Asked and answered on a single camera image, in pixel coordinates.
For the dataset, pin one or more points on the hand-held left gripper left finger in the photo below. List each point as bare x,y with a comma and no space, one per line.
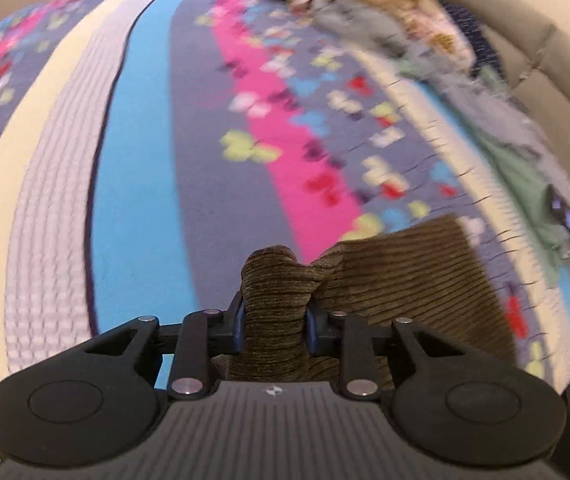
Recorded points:
238,331

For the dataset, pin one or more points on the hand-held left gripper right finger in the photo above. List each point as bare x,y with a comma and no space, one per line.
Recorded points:
309,331

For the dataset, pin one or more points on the floral fleece blanket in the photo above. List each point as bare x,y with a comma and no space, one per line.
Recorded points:
165,160

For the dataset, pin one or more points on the green cloth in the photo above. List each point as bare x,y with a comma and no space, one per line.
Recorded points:
525,175

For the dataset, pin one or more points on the grey cloth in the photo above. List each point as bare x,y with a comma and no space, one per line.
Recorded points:
465,90

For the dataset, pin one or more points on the beige padded headboard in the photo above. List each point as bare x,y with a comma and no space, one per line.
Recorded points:
555,35

